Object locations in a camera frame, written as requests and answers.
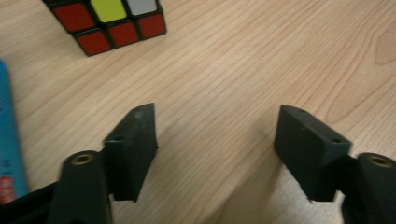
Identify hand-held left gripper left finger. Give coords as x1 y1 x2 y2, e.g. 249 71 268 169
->
103 103 159 203

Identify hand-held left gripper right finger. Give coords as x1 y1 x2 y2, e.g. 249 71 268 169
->
273 104 352 203

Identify blue wet wipes pack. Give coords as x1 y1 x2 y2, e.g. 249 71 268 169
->
0 59 30 206

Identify multicoloured puzzle cube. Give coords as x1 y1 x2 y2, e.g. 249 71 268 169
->
41 0 167 58

